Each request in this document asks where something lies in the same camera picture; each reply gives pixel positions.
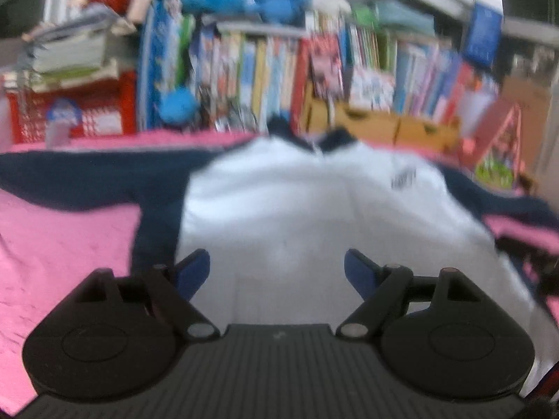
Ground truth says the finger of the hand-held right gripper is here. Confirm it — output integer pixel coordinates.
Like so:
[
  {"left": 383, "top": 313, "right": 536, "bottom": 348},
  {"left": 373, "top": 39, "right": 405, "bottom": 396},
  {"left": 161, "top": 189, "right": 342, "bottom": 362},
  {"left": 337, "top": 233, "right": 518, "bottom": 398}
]
[{"left": 497, "top": 235, "right": 559, "bottom": 310}]

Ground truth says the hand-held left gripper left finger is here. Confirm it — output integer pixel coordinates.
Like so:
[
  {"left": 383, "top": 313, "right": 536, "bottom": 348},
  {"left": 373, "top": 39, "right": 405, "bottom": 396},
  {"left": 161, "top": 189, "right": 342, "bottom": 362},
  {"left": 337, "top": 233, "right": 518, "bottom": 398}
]
[{"left": 76, "top": 249, "right": 221, "bottom": 342}]

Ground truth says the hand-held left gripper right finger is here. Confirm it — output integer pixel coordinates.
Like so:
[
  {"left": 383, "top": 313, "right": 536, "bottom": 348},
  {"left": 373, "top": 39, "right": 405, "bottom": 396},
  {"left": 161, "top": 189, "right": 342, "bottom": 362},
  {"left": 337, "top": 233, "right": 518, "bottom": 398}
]
[{"left": 335, "top": 249, "right": 481, "bottom": 341}]

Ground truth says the white and navy jacket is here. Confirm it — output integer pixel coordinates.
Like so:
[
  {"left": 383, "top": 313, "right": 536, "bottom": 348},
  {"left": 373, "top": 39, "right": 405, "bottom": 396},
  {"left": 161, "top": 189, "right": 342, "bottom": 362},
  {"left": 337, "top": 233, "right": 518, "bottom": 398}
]
[{"left": 0, "top": 116, "right": 559, "bottom": 341}]

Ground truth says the green picture book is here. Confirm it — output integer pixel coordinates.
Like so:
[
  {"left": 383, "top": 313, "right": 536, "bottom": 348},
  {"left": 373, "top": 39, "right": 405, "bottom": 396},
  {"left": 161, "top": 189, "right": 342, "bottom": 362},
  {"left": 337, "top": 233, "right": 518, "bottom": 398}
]
[{"left": 474, "top": 153, "right": 520, "bottom": 190}]

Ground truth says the brown cardboard box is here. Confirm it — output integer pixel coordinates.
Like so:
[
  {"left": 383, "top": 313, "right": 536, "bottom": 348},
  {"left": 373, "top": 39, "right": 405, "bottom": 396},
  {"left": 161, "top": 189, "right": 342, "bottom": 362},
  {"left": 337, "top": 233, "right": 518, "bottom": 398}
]
[{"left": 498, "top": 76, "right": 553, "bottom": 175}]

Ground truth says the pink towel blanket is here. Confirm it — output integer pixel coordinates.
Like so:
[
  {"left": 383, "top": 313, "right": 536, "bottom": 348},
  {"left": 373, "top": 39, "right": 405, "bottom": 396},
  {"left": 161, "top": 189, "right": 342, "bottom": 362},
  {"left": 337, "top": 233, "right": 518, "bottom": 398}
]
[{"left": 0, "top": 128, "right": 559, "bottom": 415}]

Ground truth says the white paper sheet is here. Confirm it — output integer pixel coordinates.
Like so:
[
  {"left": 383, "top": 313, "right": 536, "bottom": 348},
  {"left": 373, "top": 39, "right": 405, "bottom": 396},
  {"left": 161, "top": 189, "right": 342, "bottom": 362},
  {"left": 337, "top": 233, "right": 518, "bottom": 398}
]
[{"left": 458, "top": 91, "right": 494, "bottom": 138}]

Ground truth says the wooden drawer organizer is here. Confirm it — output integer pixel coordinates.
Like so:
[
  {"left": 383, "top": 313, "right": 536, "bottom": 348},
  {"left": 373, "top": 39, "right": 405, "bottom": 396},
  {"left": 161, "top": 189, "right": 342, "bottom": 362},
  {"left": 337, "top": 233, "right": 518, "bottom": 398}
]
[{"left": 299, "top": 91, "right": 464, "bottom": 153}]

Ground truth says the blue plush ball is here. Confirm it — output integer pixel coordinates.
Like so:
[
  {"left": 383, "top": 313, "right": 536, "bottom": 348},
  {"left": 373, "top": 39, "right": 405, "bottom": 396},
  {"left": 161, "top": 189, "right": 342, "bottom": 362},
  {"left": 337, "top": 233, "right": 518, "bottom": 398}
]
[{"left": 159, "top": 87, "right": 199, "bottom": 124}]

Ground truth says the large red plastic crate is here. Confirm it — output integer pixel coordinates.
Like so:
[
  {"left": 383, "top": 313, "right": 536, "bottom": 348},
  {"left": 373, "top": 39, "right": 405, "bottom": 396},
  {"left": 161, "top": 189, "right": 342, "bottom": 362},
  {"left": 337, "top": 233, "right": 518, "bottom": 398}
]
[{"left": 4, "top": 70, "right": 138, "bottom": 145}]

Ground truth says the white printed cardboard box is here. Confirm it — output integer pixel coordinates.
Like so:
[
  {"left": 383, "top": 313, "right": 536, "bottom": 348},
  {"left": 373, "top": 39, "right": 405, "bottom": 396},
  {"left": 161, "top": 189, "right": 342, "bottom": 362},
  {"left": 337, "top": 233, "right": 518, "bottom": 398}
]
[{"left": 349, "top": 67, "right": 396, "bottom": 112}]

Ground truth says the round blue paper fan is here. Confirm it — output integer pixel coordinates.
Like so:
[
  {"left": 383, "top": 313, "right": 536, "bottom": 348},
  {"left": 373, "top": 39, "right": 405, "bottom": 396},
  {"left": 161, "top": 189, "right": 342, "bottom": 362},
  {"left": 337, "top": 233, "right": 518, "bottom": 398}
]
[{"left": 47, "top": 100, "right": 81, "bottom": 147}]

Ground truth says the smartphone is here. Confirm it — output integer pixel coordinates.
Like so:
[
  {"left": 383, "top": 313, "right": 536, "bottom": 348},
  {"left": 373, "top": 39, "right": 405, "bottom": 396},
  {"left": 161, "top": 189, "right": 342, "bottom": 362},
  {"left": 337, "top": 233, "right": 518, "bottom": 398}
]
[{"left": 308, "top": 35, "right": 346, "bottom": 99}]

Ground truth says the row of colourful books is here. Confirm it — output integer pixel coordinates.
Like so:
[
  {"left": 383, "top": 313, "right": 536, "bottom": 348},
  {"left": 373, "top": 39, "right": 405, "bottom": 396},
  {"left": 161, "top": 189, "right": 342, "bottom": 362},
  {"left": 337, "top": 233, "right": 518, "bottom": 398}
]
[{"left": 137, "top": 0, "right": 501, "bottom": 134}]

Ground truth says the blue box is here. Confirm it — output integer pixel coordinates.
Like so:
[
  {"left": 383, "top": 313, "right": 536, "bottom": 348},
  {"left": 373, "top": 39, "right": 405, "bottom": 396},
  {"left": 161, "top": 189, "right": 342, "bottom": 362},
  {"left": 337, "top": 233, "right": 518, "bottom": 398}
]
[{"left": 463, "top": 0, "right": 505, "bottom": 68}]

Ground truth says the stack of magazines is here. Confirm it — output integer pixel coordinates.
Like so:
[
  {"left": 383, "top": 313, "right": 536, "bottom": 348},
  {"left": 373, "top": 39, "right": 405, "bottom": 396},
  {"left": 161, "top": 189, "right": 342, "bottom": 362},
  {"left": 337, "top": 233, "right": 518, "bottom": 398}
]
[{"left": 22, "top": 9, "right": 136, "bottom": 92}]

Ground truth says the stack of teal cloth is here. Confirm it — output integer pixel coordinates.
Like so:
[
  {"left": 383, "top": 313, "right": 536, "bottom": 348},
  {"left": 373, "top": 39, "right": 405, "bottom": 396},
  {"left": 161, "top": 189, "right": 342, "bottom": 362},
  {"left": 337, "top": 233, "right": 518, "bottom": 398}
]
[{"left": 376, "top": 0, "right": 436, "bottom": 38}]

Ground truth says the green plush toy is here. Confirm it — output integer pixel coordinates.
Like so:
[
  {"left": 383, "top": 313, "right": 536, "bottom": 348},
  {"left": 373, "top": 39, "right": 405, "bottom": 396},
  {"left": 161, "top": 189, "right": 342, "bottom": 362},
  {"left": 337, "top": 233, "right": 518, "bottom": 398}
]
[{"left": 351, "top": 2, "right": 378, "bottom": 24}]

